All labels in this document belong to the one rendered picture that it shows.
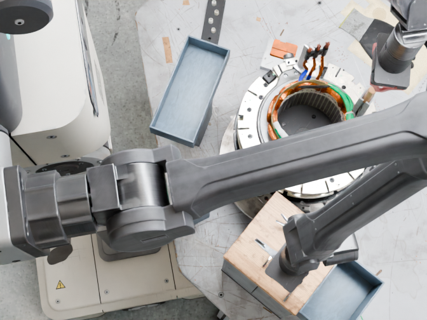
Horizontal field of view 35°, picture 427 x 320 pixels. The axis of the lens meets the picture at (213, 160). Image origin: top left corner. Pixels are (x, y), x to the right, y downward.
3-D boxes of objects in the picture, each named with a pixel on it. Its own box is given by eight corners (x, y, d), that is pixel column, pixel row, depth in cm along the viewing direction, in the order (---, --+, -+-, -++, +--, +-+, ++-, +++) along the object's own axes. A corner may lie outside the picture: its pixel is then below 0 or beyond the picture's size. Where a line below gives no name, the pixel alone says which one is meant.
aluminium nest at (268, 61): (309, 52, 191) (310, 49, 189) (300, 80, 189) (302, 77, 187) (268, 40, 192) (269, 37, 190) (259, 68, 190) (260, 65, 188)
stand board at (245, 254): (345, 248, 151) (348, 247, 148) (293, 316, 147) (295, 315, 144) (275, 192, 154) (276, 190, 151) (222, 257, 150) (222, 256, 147)
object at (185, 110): (189, 79, 189) (187, 34, 161) (225, 93, 188) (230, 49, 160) (156, 159, 182) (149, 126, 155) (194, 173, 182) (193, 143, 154)
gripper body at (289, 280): (323, 251, 129) (329, 246, 121) (290, 294, 126) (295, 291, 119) (295, 230, 130) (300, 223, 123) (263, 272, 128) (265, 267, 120)
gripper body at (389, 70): (410, 41, 127) (422, 22, 120) (406, 91, 124) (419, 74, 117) (375, 37, 127) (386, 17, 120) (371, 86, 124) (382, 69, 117)
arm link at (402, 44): (392, 17, 114) (400, 47, 112) (431, 11, 114) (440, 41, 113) (381, 36, 120) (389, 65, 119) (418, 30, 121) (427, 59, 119)
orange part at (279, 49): (297, 47, 190) (298, 45, 189) (293, 62, 189) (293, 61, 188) (274, 40, 191) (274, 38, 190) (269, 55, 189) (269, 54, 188)
